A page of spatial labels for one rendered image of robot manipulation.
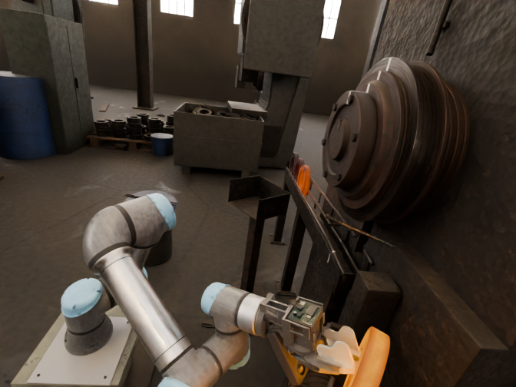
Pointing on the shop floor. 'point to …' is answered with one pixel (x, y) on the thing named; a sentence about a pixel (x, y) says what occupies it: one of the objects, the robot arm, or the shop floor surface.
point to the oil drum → (24, 118)
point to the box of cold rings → (216, 139)
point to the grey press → (278, 68)
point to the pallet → (143, 127)
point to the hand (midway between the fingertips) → (365, 366)
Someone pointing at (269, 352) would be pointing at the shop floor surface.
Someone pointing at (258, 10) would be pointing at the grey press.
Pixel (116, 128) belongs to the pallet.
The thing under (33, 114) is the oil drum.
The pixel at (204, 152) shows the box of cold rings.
